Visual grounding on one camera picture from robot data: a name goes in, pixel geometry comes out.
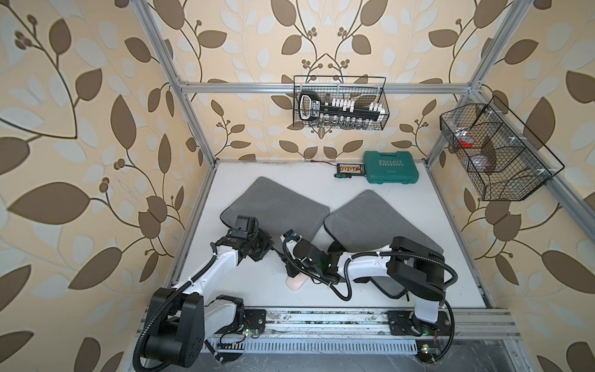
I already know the black screwdriver bit set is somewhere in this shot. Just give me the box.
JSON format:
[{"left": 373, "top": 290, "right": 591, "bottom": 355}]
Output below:
[{"left": 334, "top": 163, "right": 366, "bottom": 179}]

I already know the green plastic tool case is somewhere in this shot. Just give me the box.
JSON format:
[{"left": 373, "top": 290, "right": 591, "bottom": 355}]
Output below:
[{"left": 364, "top": 151, "right": 419, "bottom": 184}]

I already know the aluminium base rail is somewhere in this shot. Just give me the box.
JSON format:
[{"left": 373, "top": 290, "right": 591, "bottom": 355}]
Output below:
[{"left": 134, "top": 306, "right": 522, "bottom": 357}]

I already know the black wire basket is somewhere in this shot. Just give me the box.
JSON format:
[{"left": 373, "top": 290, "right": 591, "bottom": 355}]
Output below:
[
  {"left": 440, "top": 95, "right": 565, "bottom": 202},
  {"left": 293, "top": 74, "right": 390, "bottom": 130}
]

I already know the pink computer mouse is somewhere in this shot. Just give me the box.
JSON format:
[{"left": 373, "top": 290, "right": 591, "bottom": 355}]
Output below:
[{"left": 286, "top": 274, "right": 309, "bottom": 291}]

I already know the right black wire basket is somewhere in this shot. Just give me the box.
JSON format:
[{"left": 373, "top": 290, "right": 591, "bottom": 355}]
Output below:
[{"left": 440, "top": 95, "right": 565, "bottom": 202}]

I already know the red item in basket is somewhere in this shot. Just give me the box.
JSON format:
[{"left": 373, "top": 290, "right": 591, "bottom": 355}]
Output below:
[{"left": 456, "top": 133, "right": 475, "bottom": 149}]

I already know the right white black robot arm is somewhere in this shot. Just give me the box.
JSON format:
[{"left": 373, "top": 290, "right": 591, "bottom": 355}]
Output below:
[{"left": 281, "top": 230, "right": 459, "bottom": 364}]

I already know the grey laptop bag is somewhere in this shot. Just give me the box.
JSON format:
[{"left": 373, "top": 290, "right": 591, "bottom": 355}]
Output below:
[
  {"left": 323, "top": 190, "right": 443, "bottom": 299},
  {"left": 220, "top": 177, "right": 330, "bottom": 254}
]

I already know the aluminium frame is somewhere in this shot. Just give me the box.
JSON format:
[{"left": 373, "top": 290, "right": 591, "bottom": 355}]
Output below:
[{"left": 143, "top": 1, "right": 594, "bottom": 371}]

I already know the back black wire basket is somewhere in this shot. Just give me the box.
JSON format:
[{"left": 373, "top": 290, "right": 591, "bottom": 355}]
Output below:
[{"left": 293, "top": 74, "right": 390, "bottom": 130}]

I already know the black socket holder rail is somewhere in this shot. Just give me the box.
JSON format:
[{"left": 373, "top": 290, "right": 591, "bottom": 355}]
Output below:
[{"left": 294, "top": 90, "right": 390, "bottom": 122}]

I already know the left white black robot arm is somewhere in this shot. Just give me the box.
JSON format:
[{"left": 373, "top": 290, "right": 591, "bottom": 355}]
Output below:
[{"left": 133, "top": 215, "right": 273, "bottom": 371}]

